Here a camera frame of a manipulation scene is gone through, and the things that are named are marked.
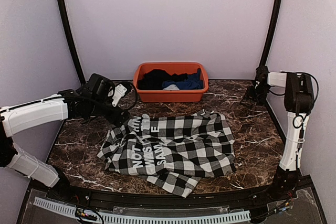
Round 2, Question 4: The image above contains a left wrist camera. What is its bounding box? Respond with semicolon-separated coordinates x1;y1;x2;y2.
112;81;138;111

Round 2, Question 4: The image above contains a black garment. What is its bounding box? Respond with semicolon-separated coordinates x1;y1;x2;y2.
137;69;188;90

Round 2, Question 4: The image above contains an orange plastic basin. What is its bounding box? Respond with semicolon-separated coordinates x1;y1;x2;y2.
133;62;209;102

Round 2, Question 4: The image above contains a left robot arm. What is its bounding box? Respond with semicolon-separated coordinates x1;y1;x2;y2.
1;73;136;201

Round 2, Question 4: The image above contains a black white plaid shirt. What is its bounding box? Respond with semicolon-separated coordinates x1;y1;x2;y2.
97;110;236;198

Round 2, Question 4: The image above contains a white slotted cable duct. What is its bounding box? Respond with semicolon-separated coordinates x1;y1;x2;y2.
33;196;251;224

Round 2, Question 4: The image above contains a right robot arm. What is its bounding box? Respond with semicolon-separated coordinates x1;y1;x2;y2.
241;66;319;200

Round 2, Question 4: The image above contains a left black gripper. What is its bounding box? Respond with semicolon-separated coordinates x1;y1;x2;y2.
89;98;131;127

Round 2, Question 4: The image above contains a black frame post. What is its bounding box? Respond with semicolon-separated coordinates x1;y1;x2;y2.
259;0;282;67
57;0;86;84

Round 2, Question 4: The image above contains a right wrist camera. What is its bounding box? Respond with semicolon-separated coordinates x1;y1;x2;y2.
254;66;269;89

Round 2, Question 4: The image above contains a right black frame post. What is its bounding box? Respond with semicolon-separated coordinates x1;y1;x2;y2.
259;0;282;67

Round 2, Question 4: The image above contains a blue garment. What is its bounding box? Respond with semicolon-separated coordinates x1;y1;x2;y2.
162;68;204;90

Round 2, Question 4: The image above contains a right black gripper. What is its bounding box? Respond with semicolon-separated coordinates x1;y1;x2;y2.
246;84;270;105

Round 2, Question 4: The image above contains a left black frame post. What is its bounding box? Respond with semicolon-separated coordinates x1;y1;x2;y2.
57;0;86;84

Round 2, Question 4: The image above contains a black front rail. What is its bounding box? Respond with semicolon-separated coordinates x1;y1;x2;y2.
44;182;297;213

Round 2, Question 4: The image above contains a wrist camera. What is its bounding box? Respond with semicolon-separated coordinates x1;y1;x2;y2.
254;66;269;89
112;81;138;111

